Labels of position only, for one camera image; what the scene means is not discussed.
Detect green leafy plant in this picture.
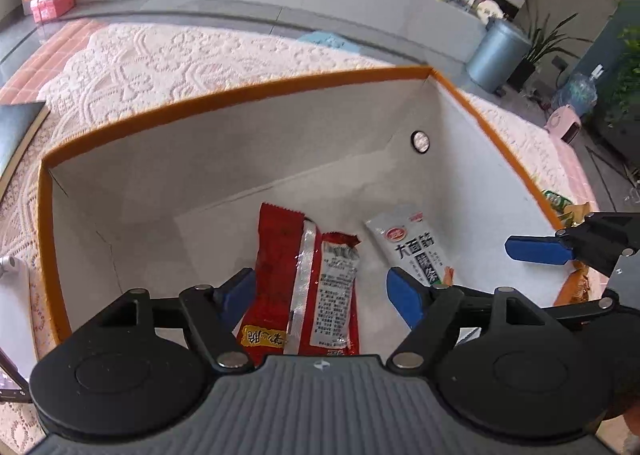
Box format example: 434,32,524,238
599,24,640,128

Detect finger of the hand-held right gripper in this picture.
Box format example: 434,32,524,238
505,212,640,277
552,298,640,336

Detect orange-rimmed white box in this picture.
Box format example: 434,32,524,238
37,65,568,367

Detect grey-white snack packet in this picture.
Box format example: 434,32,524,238
364,212,457,288

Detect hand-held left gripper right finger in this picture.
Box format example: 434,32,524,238
386,268,556,375

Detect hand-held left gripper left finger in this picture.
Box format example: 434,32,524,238
92,267,257,375

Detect red snack packet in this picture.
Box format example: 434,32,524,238
235,202,362,367

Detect green snack packet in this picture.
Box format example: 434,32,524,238
542,189,573,217

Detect grey trash can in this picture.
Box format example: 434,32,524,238
466,18,534,97

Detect black notebook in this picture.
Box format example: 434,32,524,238
0,102,52,197

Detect potted long-leaf plant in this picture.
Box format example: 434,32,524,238
506,0,595,95

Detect pink boxes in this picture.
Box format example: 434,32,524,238
29,0,77,24

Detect clear water bottle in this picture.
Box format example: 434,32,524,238
551,64,599,120

